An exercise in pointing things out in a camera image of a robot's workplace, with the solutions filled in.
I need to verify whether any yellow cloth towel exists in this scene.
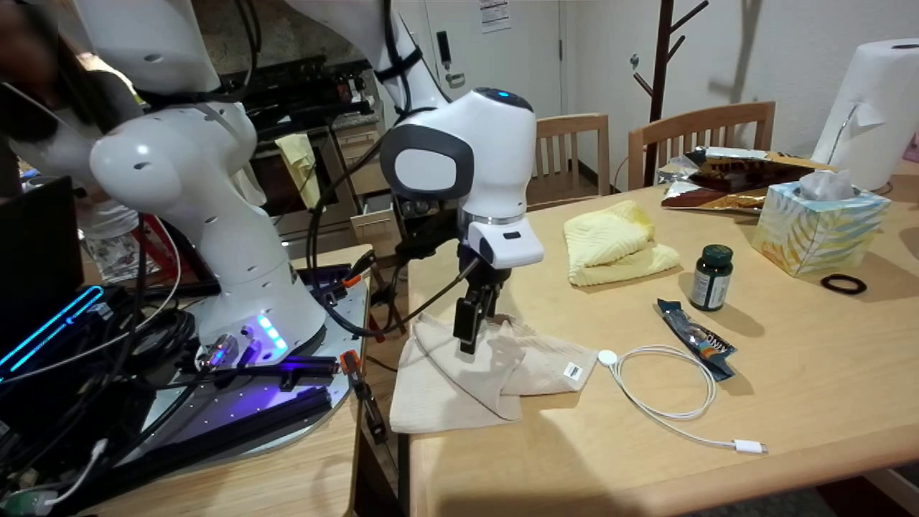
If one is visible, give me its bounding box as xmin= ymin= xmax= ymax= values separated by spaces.
xmin=559 ymin=198 xmax=683 ymax=289

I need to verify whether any patterned tissue box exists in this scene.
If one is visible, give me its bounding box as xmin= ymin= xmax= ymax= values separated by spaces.
xmin=750 ymin=168 xmax=892 ymax=280

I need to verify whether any person with dark hair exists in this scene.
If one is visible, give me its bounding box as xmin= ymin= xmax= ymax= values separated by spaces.
xmin=0 ymin=0 xmax=147 ymax=184

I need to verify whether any wooden slat-back chair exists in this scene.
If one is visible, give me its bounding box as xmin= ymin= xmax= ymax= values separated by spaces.
xmin=527 ymin=111 xmax=615 ymax=210
xmin=627 ymin=96 xmax=780 ymax=190

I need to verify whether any yellow hanging rag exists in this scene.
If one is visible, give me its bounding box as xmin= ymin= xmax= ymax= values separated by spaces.
xmin=272 ymin=129 xmax=324 ymax=213

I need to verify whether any white charging cable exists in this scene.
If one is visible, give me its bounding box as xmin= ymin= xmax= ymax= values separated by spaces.
xmin=595 ymin=341 xmax=770 ymax=458

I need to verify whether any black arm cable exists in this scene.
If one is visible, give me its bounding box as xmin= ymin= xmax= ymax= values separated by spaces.
xmin=302 ymin=124 xmax=481 ymax=339

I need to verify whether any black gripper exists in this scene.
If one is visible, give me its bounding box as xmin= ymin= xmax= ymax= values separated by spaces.
xmin=450 ymin=243 xmax=510 ymax=356

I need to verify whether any dark wooden coat rack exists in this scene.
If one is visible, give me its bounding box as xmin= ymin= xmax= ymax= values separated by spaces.
xmin=629 ymin=0 xmax=716 ymax=190

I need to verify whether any red black clamp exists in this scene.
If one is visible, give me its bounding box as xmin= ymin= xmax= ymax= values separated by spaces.
xmin=339 ymin=346 xmax=387 ymax=445

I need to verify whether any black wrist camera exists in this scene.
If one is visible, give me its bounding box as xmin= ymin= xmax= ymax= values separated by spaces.
xmin=391 ymin=191 xmax=464 ymax=260

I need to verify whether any white electric water boiler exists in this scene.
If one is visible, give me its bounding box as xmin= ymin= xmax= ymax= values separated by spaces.
xmin=810 ymin=38 xmax=919 ymax=195

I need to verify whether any dark green pill bottle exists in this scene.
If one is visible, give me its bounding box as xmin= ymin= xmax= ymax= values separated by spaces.
xmin=685 ymin=240 xmax=737 ymax=313

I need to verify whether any dark door lock handle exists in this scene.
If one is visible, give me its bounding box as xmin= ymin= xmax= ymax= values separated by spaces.
xmin=433 ymin=25 xmax=469 ymax=92

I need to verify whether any black box with blue light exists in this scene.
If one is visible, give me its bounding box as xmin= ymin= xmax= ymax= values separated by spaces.
xmin=0 ymin=280 xmax=108 ymax=379

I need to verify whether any black rubber ring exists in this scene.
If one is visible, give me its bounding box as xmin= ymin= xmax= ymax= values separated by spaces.
xmin=819 ymin=270 xmax=869 ymax=297

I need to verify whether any beige cloth towel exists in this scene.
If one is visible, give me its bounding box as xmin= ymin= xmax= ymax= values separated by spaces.
xmin=385 ymin=310 xmax=599 ymax=438

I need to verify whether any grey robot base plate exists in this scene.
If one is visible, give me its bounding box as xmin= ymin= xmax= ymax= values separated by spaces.
xmin=124 ymin=240 xmax=377 ymax=470

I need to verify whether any black laptop screen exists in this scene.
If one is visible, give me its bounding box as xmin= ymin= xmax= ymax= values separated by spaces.
xmin=0 ymin=174 xmax=84 ymax=339

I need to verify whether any white paper wall notice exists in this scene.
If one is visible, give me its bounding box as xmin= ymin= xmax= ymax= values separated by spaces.
xmin=477 ymin=0 xmax=515 ymax=38

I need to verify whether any dark snack bar wrapper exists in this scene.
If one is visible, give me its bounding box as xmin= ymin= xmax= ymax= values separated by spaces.
xmin=652 ymin=295 xmax=740 ymax=384

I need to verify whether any brown snack bag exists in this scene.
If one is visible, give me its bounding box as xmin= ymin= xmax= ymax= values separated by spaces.
xmin=685 ymin=144 xmax=832 ymax=195

